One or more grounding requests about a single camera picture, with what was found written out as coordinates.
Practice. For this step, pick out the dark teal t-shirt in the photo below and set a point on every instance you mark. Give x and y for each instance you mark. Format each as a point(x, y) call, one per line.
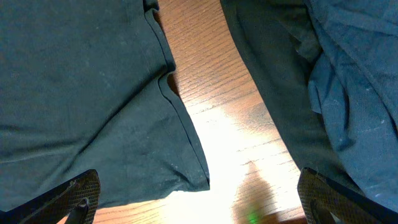
point(84, 85)

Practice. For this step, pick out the blue garment in pile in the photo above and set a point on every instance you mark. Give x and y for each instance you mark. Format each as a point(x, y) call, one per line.
point(354, 87)

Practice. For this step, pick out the black garment in pile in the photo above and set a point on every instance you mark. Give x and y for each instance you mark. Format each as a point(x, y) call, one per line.
point(278, 44)

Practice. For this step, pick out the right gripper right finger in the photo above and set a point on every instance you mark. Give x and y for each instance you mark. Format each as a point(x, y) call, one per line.
point(326, 201)

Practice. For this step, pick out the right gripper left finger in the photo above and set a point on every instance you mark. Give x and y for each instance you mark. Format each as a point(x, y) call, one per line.
point(76, 200)

